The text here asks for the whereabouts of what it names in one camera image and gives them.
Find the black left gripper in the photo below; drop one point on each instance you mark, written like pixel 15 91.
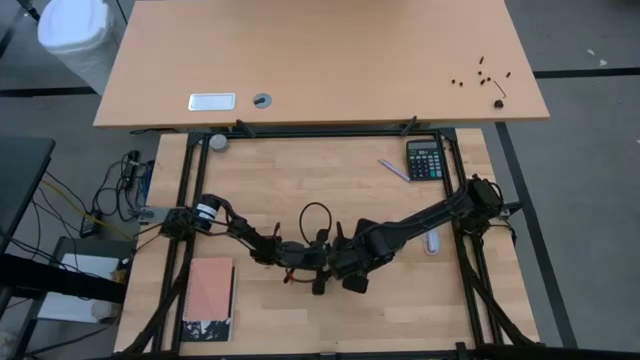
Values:
pixel 305 255

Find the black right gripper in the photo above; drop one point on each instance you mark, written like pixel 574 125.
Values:
pixel 355 257

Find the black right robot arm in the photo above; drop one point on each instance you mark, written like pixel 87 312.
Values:
pixel 425 217

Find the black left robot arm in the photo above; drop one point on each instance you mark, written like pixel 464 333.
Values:
pixel 240 230

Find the lilac pen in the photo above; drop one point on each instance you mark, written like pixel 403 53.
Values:
pixel 395 170

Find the pink spiral notebook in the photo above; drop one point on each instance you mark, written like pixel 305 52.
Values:
pixel 207 290

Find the black desk calculator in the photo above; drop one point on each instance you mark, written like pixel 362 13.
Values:
pixel 425 162

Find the small grey round bowl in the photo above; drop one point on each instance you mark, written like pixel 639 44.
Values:
pixel 218 142

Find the tan wooden desk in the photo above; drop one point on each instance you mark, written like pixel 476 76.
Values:
pixel 325 60

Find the small black knob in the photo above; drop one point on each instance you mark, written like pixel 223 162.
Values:
pixel 499 104

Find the white floor box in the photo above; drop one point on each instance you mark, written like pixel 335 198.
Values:
pixel 90 265

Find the black power adapter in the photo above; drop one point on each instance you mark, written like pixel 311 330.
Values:
pixel 89 227

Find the black allen key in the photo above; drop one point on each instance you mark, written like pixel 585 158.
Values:
pixel 501 91

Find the black side table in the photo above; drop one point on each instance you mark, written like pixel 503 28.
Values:
pixel 22 170

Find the white lidded trash bin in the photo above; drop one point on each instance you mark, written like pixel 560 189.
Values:
pixel 75 30

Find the black frame clamp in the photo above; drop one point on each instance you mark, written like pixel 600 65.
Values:
pixel 409 126
pixel 245 128

